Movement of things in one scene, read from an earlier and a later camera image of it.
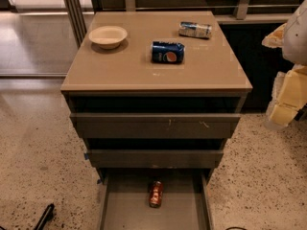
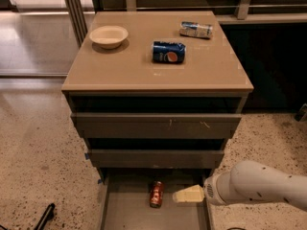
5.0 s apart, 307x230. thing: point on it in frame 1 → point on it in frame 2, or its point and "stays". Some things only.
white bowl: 107,36 stays
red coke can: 156,194 stays
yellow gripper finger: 292,96 → 194,194
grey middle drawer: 154,158 stays
